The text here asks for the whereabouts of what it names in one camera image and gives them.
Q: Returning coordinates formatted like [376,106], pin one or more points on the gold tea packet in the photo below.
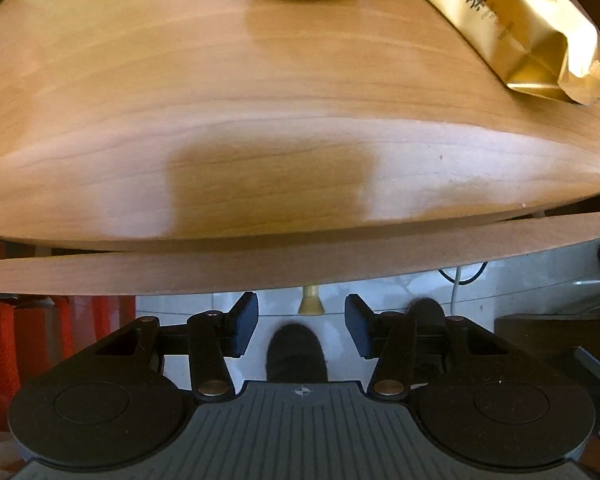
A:
[544,48]

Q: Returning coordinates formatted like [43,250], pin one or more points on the wooden nightstand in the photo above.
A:
[140,121]

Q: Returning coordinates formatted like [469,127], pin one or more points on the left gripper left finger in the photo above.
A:
[213,336]

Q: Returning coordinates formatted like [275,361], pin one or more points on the brass drawer knob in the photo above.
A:
[311,304]

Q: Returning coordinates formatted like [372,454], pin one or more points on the wooden drawer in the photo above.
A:
[232,265]

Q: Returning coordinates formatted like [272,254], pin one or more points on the black shoe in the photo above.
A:
[294,356]

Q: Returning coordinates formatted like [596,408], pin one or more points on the red gift bag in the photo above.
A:
[38,332]

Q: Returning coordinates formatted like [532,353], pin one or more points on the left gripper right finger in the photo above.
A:
[388,337]

